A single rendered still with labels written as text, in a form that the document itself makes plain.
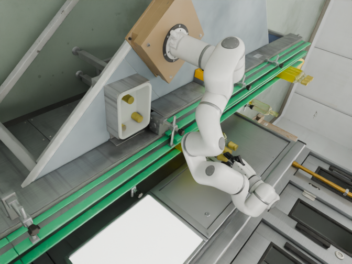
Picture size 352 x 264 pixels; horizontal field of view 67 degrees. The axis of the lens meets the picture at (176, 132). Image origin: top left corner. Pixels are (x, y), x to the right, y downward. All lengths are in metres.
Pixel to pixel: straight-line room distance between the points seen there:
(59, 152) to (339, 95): 6.74
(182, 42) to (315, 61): 6.24
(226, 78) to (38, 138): 1.12
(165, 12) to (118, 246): 0.88
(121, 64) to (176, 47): 0.22
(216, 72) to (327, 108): 6.69
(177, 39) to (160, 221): 0.74
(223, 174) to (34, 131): 1.14
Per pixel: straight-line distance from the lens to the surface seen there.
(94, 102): 1.08
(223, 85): 0.86
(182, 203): 1.24
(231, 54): 0.89
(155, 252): 1.11
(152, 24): 1.03
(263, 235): 1.30
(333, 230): 1.49
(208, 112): 0.85
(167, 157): 1.28
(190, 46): 1.05
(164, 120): 1.18
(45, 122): 1.74
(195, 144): 0.87
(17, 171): 1.48
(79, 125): 1.09
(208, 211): 1.24
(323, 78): 7.25
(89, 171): 1.11
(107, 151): 1.17
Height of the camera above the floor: 1.51
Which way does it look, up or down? 27 degrees down
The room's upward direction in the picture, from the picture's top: 122 degrees clockwise
